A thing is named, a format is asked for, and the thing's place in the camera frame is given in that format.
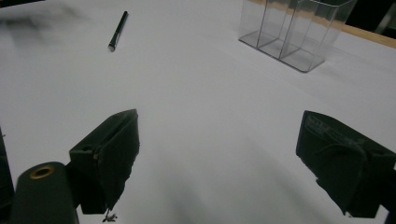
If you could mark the clear plastic divided organizer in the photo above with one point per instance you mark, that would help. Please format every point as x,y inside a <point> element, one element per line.
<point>292,34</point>

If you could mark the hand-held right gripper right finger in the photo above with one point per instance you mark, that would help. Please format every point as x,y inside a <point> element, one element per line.
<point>339,158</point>

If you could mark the black pen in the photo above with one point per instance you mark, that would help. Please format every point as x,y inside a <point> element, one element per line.
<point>117,31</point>

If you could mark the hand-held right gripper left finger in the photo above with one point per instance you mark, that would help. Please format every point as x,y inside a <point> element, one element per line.
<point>109,155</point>

